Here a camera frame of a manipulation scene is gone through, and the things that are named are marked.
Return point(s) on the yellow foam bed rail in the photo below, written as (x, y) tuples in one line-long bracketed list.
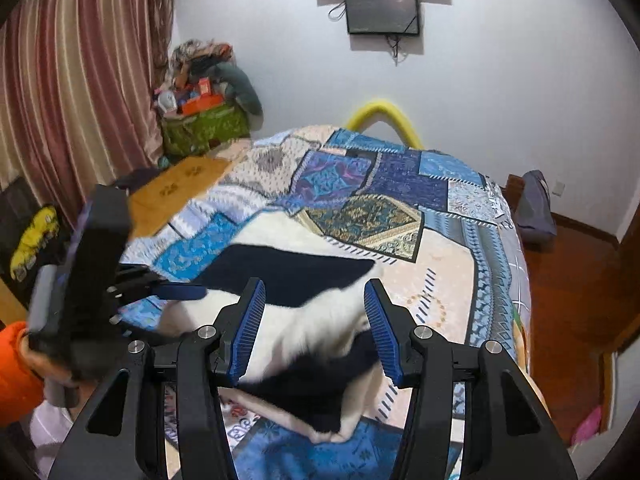
[(385, 111)]

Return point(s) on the black white striped sweater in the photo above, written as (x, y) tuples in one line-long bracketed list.
[(313, 368)]

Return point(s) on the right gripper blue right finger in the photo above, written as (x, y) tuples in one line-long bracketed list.
[(508, 434)]

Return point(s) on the green fabric storage basket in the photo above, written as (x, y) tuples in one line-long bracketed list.
[(197, 134)]

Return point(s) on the grey backpack on floor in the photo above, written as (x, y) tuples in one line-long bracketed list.
[(533, 214)]

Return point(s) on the person left hand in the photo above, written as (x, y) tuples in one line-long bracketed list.
[(45, 368)]

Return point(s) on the red striped curtain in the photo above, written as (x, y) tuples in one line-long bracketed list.
[(77, 79)]

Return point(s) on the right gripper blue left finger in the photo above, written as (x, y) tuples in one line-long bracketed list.
[(120, 432)]

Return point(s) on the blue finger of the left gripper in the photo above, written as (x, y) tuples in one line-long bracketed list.
[(173, 291)]

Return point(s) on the wooden lap desk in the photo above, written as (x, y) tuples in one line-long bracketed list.
[(157, 202)]

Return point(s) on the small black wall monitor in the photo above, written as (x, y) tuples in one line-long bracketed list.
[(383, 17)]

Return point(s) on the left orange sleeve forearm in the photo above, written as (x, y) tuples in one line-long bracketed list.
[(21, 390)]

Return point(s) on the white wall socket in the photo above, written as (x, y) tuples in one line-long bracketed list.
[(558, 189)]

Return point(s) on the blue patchwork bed quilt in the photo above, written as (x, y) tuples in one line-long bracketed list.
[(442, 231)]

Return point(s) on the orange box in basket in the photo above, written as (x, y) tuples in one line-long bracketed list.
[(200, 97)]

